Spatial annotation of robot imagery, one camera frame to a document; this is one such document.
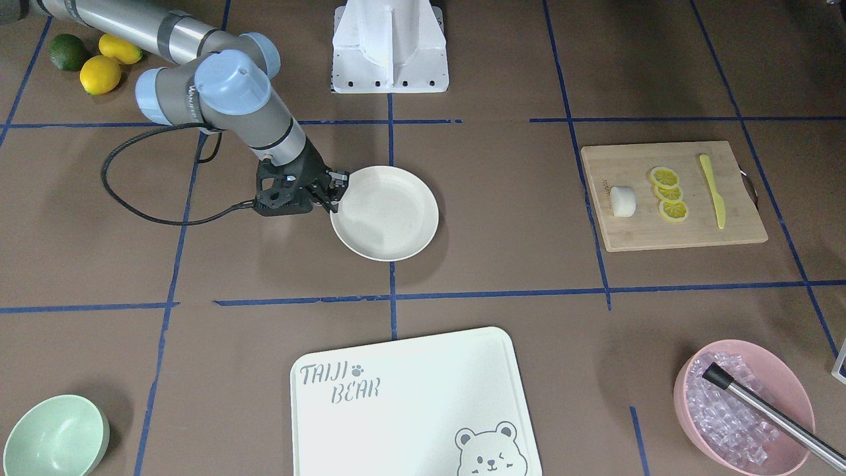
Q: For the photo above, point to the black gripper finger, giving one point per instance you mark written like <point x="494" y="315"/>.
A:
<point x="328" y="199"/>
<point x="337" y="185"/>

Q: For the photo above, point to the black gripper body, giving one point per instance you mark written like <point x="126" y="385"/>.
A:
<point x="313" y="166"/>

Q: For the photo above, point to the cream round plate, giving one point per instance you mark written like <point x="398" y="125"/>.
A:
<point x="387" y="214"/>

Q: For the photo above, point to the white bun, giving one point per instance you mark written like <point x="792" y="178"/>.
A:
<point x="623" y="201"/>

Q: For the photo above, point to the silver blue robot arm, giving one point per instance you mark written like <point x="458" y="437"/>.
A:
<point x="219" y="82"/>

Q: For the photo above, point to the white bear tray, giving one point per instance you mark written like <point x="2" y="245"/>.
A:
<point x="447" y="404"/>

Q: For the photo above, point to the yellow lemon upper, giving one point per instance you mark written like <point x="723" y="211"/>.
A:
<point x="121" y="50"/>

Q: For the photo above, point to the yellow lemon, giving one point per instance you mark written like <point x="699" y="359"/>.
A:
<point x="121" y="50"/>
<point x="100" y="74"/>

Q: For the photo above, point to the yellow lemon lower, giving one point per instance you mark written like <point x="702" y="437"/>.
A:
<point x="100" y="74"/>

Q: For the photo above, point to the green lime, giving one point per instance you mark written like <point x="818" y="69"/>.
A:
<point x="68" y="52"/>

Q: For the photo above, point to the green bowl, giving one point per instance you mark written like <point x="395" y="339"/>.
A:
<point x="63" y="435"/>

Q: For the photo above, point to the lemon slice top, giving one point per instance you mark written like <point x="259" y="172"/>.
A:
<point x="664" y="177"/>

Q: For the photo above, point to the lemon slice middle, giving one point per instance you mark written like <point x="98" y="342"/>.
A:
<point x="669" y="195"/>

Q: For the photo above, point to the bamboo cutting board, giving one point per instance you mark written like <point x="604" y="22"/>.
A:
<point x="607" y="166"/>

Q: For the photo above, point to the yellow plastic knife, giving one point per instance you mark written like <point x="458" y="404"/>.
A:
<point x="717" y="200"/>

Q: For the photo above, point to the pink bowl with ice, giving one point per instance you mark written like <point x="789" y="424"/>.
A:
<point x="728" y="431"/>

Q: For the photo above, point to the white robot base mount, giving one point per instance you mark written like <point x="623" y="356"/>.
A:
<point x="389" y="47"/>

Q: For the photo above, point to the metal cutting board handle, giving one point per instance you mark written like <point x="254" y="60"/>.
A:
<point x="750" y="188"/>

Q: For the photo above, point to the metal ice scoop handle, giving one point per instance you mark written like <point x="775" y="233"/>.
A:
<point x="715" y="375"/>

